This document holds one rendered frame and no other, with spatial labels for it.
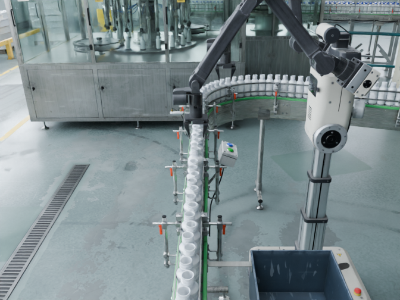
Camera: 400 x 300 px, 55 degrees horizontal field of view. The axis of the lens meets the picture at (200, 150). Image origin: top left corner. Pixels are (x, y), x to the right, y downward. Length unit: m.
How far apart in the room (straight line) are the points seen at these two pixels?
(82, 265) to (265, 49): 4.87
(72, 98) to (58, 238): 2.35
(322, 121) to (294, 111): 1.28
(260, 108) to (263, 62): 3.68
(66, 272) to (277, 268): 1.78
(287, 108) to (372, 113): 0.63
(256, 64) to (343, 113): 4.97
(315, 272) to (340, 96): 0.78
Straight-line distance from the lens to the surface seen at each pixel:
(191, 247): 1.22
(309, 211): 2.19
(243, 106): 3.11
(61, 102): 5.27
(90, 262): 3.02
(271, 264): 1.59
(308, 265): 1.62
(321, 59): 1.61
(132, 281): 2.81
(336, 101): 1.86
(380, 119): 3.17
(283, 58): 6.84
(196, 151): 1.72
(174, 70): 4.82
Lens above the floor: 1.93
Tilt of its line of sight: 25 degrees down
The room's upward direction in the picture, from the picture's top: 1 degrees counter-clockwise
